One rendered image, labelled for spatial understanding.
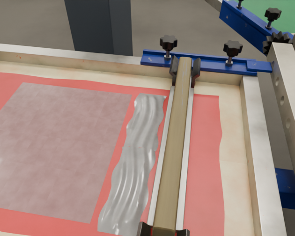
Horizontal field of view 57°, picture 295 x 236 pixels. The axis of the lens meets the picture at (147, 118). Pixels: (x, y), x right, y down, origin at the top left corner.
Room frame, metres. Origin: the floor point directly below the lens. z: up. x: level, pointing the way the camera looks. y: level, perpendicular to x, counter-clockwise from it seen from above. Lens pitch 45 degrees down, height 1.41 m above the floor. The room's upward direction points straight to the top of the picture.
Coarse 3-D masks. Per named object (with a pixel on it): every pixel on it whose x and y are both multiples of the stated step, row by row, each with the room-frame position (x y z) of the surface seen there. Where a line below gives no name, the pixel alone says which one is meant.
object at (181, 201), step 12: (192, 96) 0.48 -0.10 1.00; (168, 108) 0.44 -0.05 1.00; (168, 120) 0.40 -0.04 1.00; (156, 168) 0.28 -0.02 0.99; (156, 180) 0.26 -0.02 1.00; (180, 180) 0.26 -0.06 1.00; (156, 192) 0.23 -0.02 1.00; (180, 192) 0.23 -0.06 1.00; (180, 204) 0.21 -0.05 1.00; (180, 216) 0.19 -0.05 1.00; (180, 228) 0.17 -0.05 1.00
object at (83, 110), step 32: (0, 96) 0.52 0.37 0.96; (32, 96) 0.52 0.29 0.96; (64, 96) 0.52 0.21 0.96; (96, 96) 0.52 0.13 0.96; (128, 96) 0.52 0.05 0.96; (0, 128) 0.42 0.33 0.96; (32, 128) 0.42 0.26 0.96; (64, 128) 0.42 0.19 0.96; (96, 128) 0.42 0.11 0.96; (160, 128) 0.42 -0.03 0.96; (192, 128) 0.42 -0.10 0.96
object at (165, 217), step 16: (176, 80) 0.46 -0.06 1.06; (176, 96) 0.40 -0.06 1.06; (176, 112) 0.36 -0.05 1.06; (176, 128) 0.32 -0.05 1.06; (176, 144) 0.28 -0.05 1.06; (176, 160) 0.25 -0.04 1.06; (176, 176) 0.22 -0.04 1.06; (160, 192) 0.20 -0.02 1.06; (176, 192) 0.20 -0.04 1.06; (160, 208) 0.17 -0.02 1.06; (176, 208) 0.17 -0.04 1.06; (160, 224) 0.15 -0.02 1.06
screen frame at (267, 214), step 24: (0, 48) 0.70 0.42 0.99; (24, 48) 0.70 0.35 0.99; (48, 48) 0.70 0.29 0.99; (120, 72) 0.62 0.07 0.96; (144, 72) 0.61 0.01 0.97; (168, 72) 0.60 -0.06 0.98; (216, 72) 0.58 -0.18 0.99; (240, 96) 0.52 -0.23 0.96; (264, 120) 0.41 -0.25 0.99; (264, 144) 0.34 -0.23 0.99; (264, 168) 0.28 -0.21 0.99; (264, 192) 0.24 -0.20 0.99; (264, 216) 0.19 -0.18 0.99
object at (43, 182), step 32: (0, 160) 0.33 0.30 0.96; (32, 160) 0.33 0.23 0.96; (64, 160) 0.33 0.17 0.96; (96, 160) 0.33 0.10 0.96; (192, 160) 0.33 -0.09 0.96; (0, 192) 0.26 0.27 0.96; (32, 192) 0.26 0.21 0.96; (64, 192) 0.26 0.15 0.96; (96, 192) 0.26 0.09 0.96; (192, 192) 0.26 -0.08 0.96; (0, 224) 0.20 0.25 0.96; (32, 224) 0.20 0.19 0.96; (64, 224) 0.20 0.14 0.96; (96, 224) 0.20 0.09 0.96; (192, 224) 0.20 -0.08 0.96
